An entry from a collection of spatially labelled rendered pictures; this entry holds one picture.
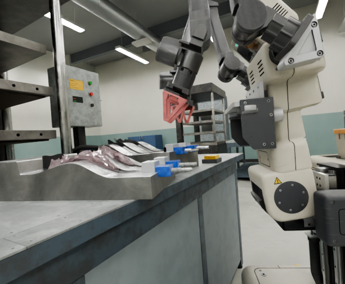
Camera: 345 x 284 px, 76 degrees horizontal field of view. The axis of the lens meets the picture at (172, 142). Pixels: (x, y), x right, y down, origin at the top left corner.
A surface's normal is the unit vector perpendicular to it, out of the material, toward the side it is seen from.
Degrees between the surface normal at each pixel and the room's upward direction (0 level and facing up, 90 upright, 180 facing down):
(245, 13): 90
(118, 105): 90
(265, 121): 90
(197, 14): 90
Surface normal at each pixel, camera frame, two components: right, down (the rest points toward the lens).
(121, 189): -0.22, 0.04
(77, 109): 0.86, -0.06
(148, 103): -0.44, 0.05
